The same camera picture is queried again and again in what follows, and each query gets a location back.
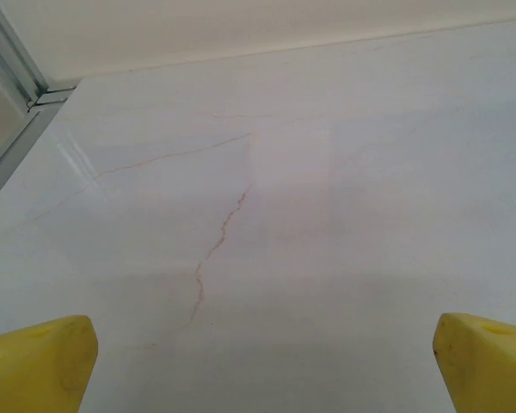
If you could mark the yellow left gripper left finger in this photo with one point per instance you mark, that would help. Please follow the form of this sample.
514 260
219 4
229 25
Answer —
34 365

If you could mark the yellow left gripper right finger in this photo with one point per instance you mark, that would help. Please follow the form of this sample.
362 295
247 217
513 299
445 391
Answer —
490 370

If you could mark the aluminium table side rail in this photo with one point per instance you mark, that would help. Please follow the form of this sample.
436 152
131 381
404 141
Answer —
17 146

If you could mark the aluminium frame post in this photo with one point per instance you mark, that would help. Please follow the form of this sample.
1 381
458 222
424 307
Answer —
13 47

